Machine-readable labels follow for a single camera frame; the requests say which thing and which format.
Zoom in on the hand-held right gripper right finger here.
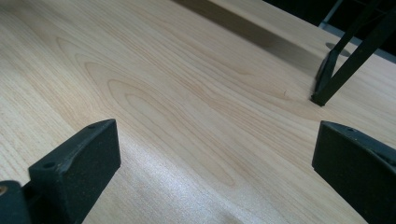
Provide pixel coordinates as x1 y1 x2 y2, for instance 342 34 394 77
312 120 396 224

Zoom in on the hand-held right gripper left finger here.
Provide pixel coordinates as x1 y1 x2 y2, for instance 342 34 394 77
28 119 121 224

